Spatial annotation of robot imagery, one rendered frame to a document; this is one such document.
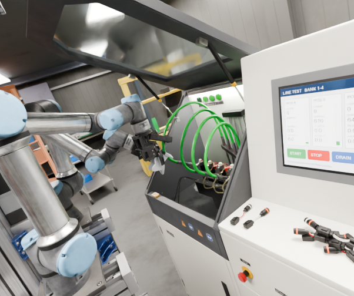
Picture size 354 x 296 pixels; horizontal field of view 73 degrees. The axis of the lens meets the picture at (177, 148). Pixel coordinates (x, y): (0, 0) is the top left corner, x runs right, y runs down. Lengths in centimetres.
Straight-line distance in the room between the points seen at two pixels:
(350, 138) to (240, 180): 43
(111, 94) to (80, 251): 778
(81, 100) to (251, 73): 752
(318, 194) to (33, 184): 86
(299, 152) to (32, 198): 83
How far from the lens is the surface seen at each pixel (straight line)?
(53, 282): 94
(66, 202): 137
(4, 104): 69
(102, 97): 835
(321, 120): 87
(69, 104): 827
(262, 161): 103
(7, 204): 112
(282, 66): 94
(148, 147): 98
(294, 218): 97
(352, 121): 84
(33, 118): 87
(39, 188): 71
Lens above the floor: 157
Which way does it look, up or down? 16 degrees down
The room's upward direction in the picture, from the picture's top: 20 degrees counter-clockwise
